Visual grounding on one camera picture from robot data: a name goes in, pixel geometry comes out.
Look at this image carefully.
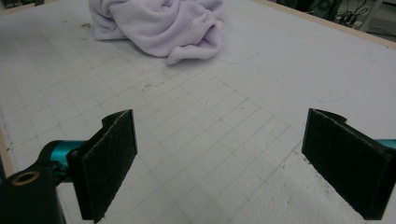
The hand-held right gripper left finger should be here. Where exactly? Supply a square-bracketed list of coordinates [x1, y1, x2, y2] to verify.
[65, 108, 138, 224]

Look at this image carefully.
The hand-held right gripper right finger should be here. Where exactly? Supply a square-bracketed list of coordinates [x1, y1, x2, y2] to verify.
[301, 107, 396, 221]

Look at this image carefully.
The lavender printed towel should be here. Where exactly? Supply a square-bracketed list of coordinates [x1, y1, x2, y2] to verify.
[88, 0, 226, 65]

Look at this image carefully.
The white grid foam mat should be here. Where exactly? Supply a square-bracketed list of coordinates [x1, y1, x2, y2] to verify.
[0, 0, 396, 224]

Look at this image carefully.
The white stand leg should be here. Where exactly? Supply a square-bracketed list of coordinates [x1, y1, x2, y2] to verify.
[359, 0, 385, 33]

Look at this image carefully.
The black floor cable tangle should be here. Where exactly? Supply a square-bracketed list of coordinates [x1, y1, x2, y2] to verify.
[335, 0, 370, 26]

